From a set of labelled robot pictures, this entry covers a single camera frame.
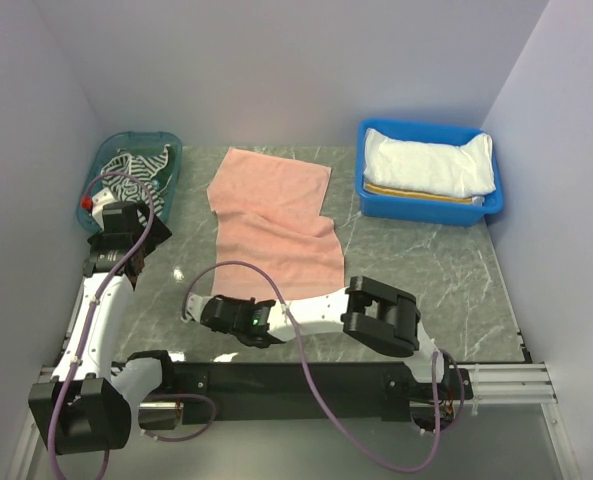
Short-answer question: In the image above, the green white striped towel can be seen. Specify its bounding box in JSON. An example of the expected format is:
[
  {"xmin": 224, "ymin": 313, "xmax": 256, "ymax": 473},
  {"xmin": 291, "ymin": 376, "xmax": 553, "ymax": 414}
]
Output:
[{"xmin": 101, "ymin": 144, "xmax": 175, "ymax": 218}]

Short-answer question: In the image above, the pink terry towel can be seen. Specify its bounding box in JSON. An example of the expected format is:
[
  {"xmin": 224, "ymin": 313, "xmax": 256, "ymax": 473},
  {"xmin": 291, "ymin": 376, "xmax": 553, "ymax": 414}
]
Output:
[{"xmin": 207, "ymin": 148, "xmax": 345, "ymax": 300}]

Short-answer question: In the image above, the white terry towel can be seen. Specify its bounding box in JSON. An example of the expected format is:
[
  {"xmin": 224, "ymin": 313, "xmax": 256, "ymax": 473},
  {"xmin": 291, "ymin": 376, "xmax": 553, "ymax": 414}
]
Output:
[{"xmin": 364, "ymin": 128, "xmax": 496, "ymax": 198}]

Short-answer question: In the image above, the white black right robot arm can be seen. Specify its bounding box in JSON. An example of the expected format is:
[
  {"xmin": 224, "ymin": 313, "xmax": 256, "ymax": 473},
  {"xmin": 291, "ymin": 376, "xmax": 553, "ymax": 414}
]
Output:
[{"xmin": 185, "ymin": 276, "xmax": 458, "ymax": 399}]

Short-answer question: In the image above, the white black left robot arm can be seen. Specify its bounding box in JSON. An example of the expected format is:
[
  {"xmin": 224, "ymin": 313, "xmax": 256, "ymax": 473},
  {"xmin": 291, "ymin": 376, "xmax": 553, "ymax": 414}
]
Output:
[{"xmin": 28, "ymin": 201, "xmax": 177, "ymax": 455}]

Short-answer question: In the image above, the teal plastic laundry basket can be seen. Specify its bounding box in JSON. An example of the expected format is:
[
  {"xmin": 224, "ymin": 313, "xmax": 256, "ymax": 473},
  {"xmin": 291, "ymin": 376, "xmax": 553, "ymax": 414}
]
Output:
[{"xmin": 88, "ymin": 132, "xmax": 182, "ymax": 222}]

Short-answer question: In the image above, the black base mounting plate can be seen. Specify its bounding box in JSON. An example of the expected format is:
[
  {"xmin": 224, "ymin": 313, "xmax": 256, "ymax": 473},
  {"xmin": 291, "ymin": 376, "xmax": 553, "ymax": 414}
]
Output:
[{"xmin": 118, "ymin": 362, "xmax": 457, "ymax": 426}]

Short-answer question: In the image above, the yellow white striped towel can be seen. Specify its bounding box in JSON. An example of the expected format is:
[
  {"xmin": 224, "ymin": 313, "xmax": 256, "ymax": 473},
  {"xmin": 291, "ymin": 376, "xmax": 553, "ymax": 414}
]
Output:
[{"xmin": 363, "ymin": 183, "xmax": 484, "ymax": 206}]

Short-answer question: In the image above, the blue plastic bin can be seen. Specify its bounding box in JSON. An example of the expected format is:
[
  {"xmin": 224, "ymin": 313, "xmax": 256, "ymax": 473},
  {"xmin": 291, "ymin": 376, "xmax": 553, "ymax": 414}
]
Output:
[{"xmin": 354, "ymin": 118, "xmax": 504, "ymax": 227}]

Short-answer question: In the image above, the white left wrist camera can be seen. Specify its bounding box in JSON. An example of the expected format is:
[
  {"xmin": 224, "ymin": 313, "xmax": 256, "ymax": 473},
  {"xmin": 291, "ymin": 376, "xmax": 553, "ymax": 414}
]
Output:
[{"xmin": 80, "ymin": 192, "xmax": 115, "ymax": 230}]

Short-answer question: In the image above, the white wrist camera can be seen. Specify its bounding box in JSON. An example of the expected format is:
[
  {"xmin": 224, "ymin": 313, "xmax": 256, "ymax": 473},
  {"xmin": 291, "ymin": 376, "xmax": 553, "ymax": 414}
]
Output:
[
  {"xmin": 181, "ymin": 293, "xmax": 211, "ymax": 323},
  {"xmin": 80, "ymin": 192, "xmax": 115, "ymax": 230}
]

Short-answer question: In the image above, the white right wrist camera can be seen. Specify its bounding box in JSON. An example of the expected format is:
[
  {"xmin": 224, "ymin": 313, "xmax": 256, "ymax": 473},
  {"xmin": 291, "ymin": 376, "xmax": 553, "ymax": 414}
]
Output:
[{"xmin": 181, "ymin": 293, "xmax": 211, "ymax": 323}]

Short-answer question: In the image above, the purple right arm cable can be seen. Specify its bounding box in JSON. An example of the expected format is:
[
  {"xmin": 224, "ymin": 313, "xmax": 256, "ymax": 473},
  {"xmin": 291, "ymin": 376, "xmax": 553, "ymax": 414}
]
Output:
[{"xmin": 183, "ymin": 260, "xmax": 467, "ymax": 474}]

